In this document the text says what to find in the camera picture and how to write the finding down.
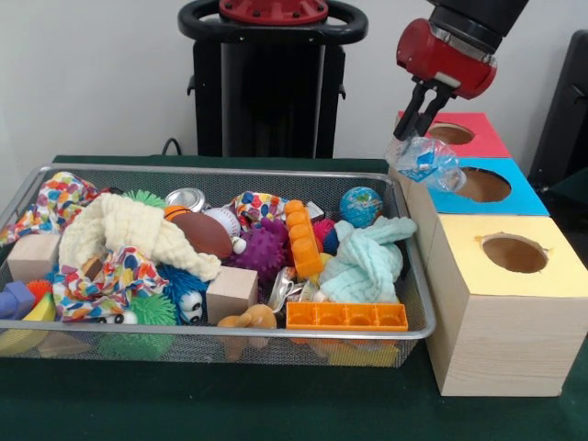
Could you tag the cream muslin cloth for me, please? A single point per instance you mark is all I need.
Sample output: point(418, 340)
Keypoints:
point(124, 225)

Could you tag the purple spiky ball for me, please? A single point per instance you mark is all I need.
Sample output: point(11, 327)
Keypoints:
point(264, 250)

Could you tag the mint green cloth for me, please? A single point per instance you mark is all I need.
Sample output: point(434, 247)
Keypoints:
point(363, 262)

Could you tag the green spiky ball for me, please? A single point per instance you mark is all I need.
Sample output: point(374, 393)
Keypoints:
point(142, 200)

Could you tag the clear plastic bottle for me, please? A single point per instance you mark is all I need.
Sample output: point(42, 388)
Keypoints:
point(427, 161)

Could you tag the brown toy football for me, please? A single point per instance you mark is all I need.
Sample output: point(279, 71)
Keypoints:
point(204, 236)

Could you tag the wide orange toy brick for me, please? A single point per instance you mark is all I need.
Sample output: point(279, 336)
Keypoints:
point(344, 317)

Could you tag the black chair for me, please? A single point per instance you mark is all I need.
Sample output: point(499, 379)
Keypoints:
point(565, 115)

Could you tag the shallow metal mesh bin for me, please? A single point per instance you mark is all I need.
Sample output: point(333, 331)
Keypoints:
point(275, 181)

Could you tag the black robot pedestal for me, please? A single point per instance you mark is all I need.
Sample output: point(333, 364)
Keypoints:
point(271, 101)

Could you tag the colourful spotted cloth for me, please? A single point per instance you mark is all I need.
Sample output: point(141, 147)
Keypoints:
point(128, 275)
point(55, 197)

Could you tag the wooden box with three holes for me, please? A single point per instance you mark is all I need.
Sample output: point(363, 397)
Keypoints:
point(505, 331)

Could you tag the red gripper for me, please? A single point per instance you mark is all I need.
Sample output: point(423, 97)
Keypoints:
point(441, 55)

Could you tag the long orange toy brick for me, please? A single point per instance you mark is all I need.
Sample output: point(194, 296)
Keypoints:
point(303, 243)

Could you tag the blue globe ball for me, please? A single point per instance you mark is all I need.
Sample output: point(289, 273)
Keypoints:
point(360, 206)

